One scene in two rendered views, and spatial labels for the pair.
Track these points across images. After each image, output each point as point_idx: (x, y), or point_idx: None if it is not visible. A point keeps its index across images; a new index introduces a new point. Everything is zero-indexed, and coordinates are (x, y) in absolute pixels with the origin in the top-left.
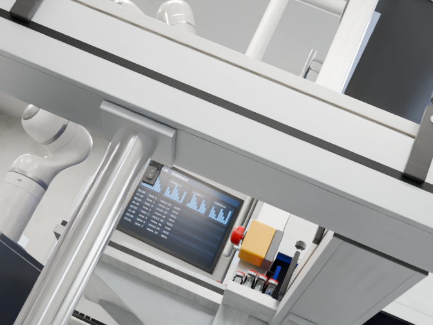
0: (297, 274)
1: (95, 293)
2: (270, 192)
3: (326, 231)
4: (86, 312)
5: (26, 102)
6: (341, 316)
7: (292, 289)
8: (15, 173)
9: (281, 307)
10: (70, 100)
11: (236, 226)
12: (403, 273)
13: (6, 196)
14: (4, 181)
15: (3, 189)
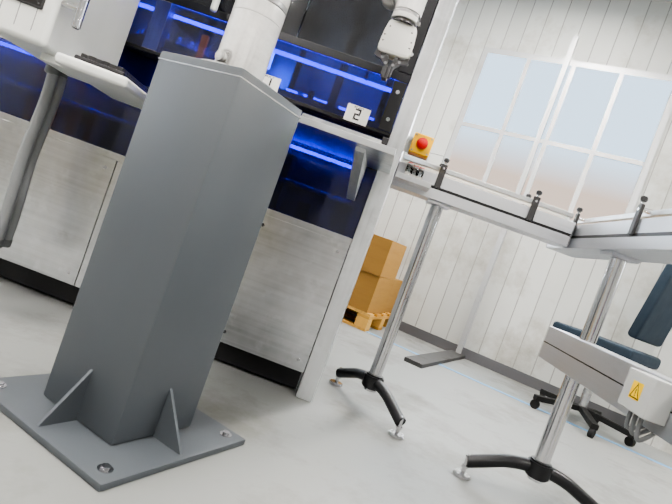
0: (477, 201)
1: None
2: (592, 252)
3: (542, 224)
4: (68, 38)
5: (626, 249)
6: (476, 217)
7: (475, 209)
8: (281, 10)
9: (452, 205)
10: (635, 256)
11: (426, 139)
12: (551, 244)
13: (273, 43)
14: (270, 18)
15: (271, 32)
